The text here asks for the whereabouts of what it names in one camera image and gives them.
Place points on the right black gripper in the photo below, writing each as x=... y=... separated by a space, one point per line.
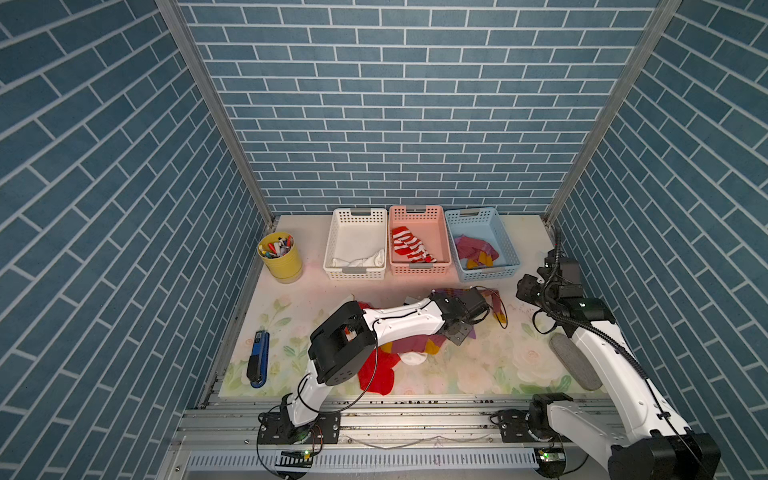
x=524 y=284

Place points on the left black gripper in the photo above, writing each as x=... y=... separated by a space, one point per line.
x=463 y=335

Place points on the purple striped sock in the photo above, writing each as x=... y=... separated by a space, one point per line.
x=428 y=344
x=492 y=297

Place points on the purple striped sock front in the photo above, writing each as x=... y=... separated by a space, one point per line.
x=428 y=344

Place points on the red white striped sock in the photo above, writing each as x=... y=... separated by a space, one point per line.
x=407 y=245

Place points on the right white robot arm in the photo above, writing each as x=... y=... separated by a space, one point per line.
x=655 y=442

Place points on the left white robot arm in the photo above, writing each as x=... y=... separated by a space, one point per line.
x=341 y=345

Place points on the blue plastic basket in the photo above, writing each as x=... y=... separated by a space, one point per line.
x=484 y=224

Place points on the pink plastic basket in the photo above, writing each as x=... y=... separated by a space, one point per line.
x=429 y=225

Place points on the white plastic basket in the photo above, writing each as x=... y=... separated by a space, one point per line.
x=356 y=233

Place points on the grey oval pad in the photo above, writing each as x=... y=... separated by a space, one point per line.
x=575 y=362

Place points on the red santa sock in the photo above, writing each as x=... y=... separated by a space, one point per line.
x=377 y=373

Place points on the yellow pen cup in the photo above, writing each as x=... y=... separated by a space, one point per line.
x=280 y=255

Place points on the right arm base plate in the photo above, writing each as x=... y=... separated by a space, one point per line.
x=517 y=426

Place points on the aluminium front rail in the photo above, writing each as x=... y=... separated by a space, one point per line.
x=399 y=434

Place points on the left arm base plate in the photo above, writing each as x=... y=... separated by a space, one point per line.
x=277 y=429

